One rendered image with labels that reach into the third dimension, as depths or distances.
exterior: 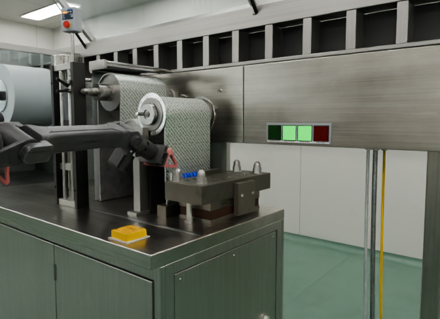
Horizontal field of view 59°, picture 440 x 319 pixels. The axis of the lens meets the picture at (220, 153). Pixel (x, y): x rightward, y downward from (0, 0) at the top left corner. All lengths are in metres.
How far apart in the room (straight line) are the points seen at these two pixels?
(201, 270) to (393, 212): 2.79
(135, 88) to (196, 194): 0.56
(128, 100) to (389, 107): 0.92
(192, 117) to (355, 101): 0.56
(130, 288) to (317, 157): 3.03
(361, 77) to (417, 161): 2.40
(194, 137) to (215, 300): 0.57
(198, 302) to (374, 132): 0.73
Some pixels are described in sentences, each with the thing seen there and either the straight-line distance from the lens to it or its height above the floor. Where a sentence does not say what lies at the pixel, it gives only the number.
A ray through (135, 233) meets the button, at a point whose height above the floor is 0.92.
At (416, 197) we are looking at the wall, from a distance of 3.70.
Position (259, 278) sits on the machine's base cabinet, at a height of 0.68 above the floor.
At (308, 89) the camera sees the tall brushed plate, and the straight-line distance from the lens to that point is 1.38.
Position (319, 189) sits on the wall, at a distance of 3.97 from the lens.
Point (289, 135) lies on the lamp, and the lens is 1.41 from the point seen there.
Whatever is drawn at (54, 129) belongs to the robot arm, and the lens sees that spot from 0.95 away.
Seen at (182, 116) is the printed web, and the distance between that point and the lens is 1.39.
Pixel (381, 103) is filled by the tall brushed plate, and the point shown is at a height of 1.28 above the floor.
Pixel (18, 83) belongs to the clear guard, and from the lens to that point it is 2.21.
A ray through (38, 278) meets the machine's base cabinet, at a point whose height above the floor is 0.66.
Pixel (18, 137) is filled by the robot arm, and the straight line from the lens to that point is 0.87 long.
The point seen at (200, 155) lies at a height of 1.10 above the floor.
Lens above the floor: 1.23
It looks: 5 degrees down
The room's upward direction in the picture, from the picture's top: straight up
